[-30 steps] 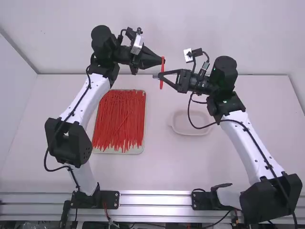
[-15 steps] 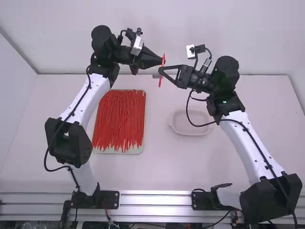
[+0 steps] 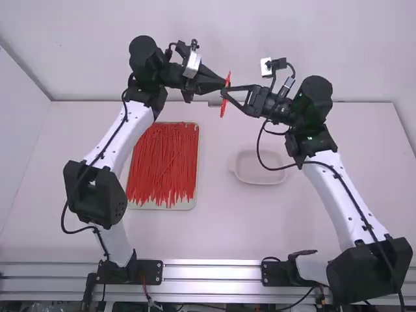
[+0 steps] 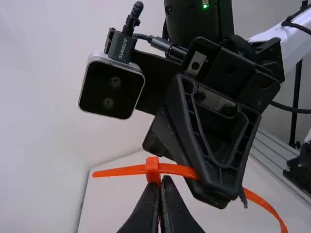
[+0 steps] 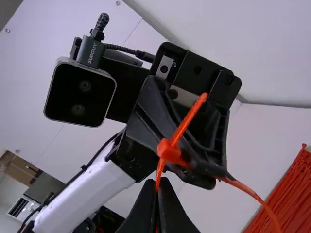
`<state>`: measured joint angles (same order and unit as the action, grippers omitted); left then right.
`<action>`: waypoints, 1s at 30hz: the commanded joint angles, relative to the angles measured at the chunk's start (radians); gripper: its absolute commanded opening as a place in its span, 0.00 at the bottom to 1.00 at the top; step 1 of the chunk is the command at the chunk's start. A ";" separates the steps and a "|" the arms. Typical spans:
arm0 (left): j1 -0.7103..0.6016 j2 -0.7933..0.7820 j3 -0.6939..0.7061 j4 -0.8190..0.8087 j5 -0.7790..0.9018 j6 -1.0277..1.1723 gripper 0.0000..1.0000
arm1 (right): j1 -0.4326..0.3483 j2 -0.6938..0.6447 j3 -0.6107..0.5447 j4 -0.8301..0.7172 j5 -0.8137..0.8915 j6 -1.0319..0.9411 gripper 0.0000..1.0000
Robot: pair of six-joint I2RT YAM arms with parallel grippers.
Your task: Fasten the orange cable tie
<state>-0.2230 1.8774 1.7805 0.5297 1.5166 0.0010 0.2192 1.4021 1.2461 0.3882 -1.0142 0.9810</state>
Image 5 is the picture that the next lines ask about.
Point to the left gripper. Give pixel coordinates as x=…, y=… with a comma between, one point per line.
x=194, y=70

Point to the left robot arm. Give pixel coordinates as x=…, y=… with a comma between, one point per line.
x=92, y=184

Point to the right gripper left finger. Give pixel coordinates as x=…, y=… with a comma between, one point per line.
x=143, y=211

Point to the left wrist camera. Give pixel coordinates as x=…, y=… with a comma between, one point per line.
x=80, y=97

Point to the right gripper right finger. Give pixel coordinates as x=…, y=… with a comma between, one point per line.
x=172, y=211

